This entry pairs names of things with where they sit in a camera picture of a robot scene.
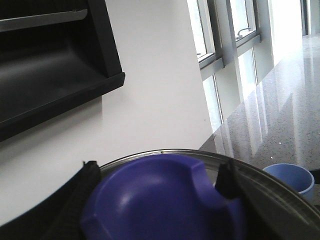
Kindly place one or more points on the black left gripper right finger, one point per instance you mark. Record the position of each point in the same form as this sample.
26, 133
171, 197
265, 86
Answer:
273, 210

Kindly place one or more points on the black range hood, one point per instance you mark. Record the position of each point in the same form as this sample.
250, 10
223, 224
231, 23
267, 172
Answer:
55, 55

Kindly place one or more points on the light blue ribbed cup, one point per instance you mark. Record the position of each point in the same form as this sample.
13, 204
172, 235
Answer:
297, 177

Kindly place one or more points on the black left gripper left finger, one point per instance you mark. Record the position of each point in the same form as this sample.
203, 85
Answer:
58, 216

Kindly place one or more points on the glass pot lid blue knob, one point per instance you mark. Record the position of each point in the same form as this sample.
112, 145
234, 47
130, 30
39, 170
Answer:
163, 195

